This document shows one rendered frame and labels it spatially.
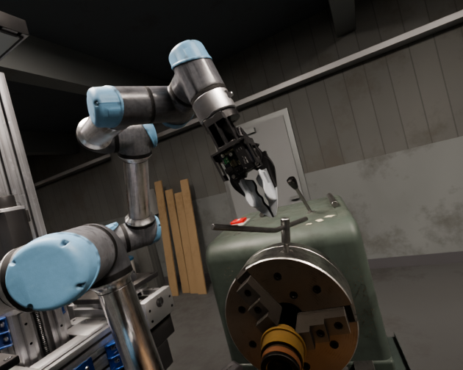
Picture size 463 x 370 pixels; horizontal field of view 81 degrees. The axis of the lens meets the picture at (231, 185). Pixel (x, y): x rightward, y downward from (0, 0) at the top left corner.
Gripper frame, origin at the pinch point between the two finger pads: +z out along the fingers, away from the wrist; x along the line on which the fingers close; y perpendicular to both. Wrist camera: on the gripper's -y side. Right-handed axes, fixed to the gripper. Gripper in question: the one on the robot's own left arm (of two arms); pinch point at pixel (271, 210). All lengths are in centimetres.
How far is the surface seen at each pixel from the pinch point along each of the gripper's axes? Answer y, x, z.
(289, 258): -10.9, -4.2, 12.9
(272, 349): 3.5, -11.5, 23.5
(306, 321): -6.7, -6.2, 25.6
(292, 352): 2.8, -8.5, 25.4
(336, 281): -11.0, 3.0, 21.5
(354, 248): -26.4, 9.2, 21.2
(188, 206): -300, -180, -31
